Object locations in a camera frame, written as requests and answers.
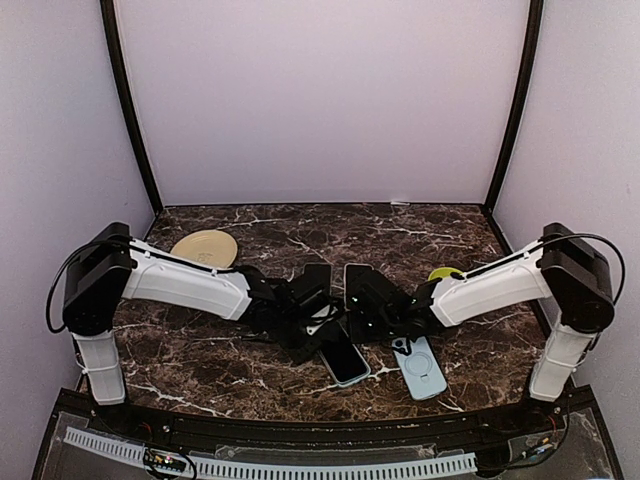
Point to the grey-blue phone case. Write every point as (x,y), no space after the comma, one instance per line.
(350,382)

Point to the black frame post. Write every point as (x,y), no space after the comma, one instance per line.
(128,109)
(526,65)

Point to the white-backed phone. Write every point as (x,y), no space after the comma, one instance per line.
(345,360)

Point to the lime green bowl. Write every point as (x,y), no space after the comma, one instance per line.
(444,272)

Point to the black left frame post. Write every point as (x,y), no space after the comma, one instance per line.
(128,109)

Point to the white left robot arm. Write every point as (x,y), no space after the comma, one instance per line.
(299,314)

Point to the light blue phone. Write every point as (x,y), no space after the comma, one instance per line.
(419,367)

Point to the black right frame post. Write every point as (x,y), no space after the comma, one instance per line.
(526,65)

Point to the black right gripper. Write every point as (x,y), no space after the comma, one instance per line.
(355,330)

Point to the white slotted cable duct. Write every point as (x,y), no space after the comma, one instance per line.
(260,463)

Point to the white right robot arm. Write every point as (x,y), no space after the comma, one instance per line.
(560,265)

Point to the beige ceramic plate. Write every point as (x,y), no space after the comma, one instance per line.
(214,248)

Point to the purple-edged black phone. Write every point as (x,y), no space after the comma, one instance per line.
(316,279)

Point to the black phone light-blue edge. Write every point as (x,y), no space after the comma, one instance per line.
(352,272)

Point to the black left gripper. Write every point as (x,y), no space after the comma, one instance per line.
(303,353)

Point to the black front table rail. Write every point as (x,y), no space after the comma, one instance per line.
(172,421)

